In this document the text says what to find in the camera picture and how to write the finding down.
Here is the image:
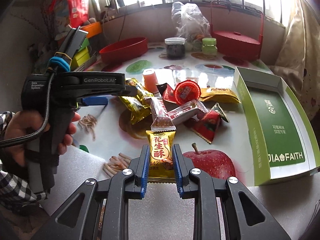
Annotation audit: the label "gold candy bar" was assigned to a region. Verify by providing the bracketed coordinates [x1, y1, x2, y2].
[119, 78, 153, 125]

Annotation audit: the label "yellow peanut candy packet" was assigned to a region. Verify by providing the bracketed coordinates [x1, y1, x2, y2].
[146, 131, 176, 183]

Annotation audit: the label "pink jelly cup red lid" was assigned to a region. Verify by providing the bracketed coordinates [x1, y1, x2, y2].
[174, 80, 201, 105]

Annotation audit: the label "plaid sleeve forearm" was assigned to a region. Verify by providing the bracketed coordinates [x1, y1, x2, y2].
[1, 111, 48, 211]

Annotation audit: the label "person left hand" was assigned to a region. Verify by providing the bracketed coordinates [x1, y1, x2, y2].
[3, 110, 81, 168]

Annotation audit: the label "red oval tray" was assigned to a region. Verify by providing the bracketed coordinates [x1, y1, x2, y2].
[99, 37, 148, 64]

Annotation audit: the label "green yellow stacked boxes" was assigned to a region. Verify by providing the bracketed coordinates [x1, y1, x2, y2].
[71, 38, 90, 71]

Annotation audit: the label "white foam sheet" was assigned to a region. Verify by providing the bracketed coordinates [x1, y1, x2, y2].
[41, 146, 319, 239]

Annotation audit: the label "white red candy packet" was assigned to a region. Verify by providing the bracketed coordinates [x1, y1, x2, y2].
[149, 97, 176, 132]
[168, 99, 208, 126]

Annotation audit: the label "orange box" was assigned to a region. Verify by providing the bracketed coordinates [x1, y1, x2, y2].
[80, 22, 103, 38]

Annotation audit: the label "dark jar white lid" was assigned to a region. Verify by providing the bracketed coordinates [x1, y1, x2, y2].
[164, 37, 185, 59]

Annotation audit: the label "green cardboard box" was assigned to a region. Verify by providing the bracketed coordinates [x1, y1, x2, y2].
[234, 68, 319, 186]

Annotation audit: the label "red snack bag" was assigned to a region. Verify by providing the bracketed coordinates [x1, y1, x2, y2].
[48, 0, 89, 34]

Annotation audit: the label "red triangular snack packet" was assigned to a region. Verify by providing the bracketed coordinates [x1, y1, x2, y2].
[183, 102, 229, 144]

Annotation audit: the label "long yellow snack packet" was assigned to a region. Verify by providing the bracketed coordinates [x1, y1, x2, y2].
[199, 87, 241, 103]

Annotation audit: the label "clear plastic bag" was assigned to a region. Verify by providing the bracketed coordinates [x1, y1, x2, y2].
[171, 2, 211, 51]

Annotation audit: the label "green glass jar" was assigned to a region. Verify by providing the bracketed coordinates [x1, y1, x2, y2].
[202, 37, 217, 56]

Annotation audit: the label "beige patterned curtain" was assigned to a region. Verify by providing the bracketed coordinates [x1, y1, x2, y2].
[270, 0, 319, 120]

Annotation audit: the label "black braided cable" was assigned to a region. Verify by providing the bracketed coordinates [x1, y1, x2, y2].
[0, 69, 57, 149]

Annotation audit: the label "red basket with handle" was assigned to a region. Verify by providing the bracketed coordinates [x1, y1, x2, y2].
[210, 6, 264, 61]

